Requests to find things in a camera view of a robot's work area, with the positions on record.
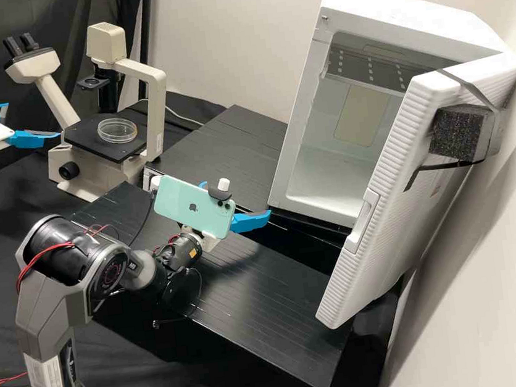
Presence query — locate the white incubator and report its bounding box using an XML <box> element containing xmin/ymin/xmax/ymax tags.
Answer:
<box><xmin>245</xmin><ymin>0</ymin><xmax>516</xmax><ymax>238</ymax></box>

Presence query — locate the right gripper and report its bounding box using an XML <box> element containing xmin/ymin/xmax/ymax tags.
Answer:
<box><xmin>179</xmin><ymin>207</ymin><xmax>277</xmax><ymax>257</ymax></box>

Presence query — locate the white cable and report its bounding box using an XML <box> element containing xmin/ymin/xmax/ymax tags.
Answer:
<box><xmin>167</xmin><ymin>102</ymin><xmax>206</xmax><ymax>126</ymax></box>

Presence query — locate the incubator door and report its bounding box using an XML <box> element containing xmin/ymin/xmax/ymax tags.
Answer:
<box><xmin>288</xmin><ymin>51</ymin><xmax>516</xmax><ymax>332</ymax></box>

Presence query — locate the petri dish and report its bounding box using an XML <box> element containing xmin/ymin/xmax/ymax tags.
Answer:
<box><xmin>96</xmin><ymin>115</ymin><xmax>139</xmax><ymax>146</ymax></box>

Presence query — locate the right wrist camera phone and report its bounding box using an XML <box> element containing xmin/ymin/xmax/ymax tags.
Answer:
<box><xmin>150</xmin><ymin>166</ymin><xmax>241</xmax><ymax>248</ymax></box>

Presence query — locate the black platform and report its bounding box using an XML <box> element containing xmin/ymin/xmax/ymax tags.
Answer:
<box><xmin>136</xmin><ymin>98</ymin><xmax>300</xmax><ymax>230</ymax></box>
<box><xmin>64</xmin><ymin>156</ymin><xmax>361</xmax><ymax>387</ymax></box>
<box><xmin>236</xmin><ymin>199</ymin><xmax>359</xmax><ymax>285</ymax></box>

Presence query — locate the cream microscope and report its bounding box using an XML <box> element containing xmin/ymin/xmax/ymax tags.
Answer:
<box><xmin>1</xmin><ymin>17</ymin><xmax>180</xmax><ymax>211</ymax></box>

